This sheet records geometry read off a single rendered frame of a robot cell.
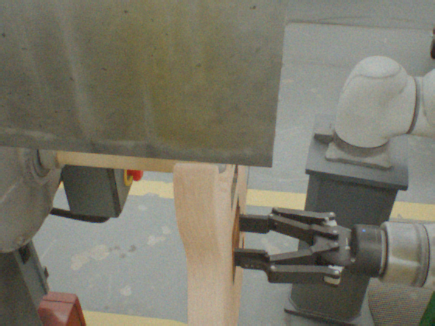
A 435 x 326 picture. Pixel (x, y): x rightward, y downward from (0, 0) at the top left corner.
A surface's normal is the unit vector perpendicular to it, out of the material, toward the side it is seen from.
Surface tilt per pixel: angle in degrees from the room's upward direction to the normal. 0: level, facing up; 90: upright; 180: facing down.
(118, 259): 0
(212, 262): 86
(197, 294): 59
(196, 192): 72
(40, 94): 90
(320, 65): 0
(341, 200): 90
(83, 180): 90
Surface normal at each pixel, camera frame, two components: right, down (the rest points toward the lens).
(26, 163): 0.60, 0.32
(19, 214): 0.97, 0.21
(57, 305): 0.00, -0.76
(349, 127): -0.69, 0.51
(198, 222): -0.12, 0.66
